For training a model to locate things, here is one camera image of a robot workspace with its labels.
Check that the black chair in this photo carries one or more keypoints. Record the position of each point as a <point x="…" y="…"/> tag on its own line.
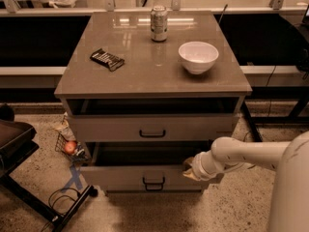
<point x="16" y="141"/>

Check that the black table leg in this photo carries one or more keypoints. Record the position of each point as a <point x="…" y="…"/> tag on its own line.
<point x="255" y="133"/>

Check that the grey drawer cabinet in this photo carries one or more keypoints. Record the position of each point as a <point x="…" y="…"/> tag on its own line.
<point x="152" y="81"/>

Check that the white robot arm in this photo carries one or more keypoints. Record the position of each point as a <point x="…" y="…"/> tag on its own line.
<point x="289" y="211"/>

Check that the grey drawer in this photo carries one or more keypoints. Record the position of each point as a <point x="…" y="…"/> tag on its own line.
<point x="154" y="166"/>
<point x="125" y="128"/>

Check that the blue tape cross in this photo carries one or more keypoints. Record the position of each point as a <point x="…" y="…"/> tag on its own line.
<point x="74" y="180"/>

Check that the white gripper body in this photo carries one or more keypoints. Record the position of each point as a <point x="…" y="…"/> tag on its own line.
<point x="199" y="167"/>

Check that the wire basket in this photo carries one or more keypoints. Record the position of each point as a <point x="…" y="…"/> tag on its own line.
<point x="79" y="154"/>

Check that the white bowl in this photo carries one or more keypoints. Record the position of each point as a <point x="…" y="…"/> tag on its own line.
<point x="198" y="57"/>

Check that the dark snack bar wrapper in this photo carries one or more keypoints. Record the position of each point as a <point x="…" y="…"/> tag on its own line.
<point x="106" y="59"/>

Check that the silver soda can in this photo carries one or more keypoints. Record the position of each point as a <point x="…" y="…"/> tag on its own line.
<point x="159" y="17"/>

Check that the red apple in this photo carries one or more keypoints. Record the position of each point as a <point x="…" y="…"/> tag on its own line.
<point x="70" y="147"/>

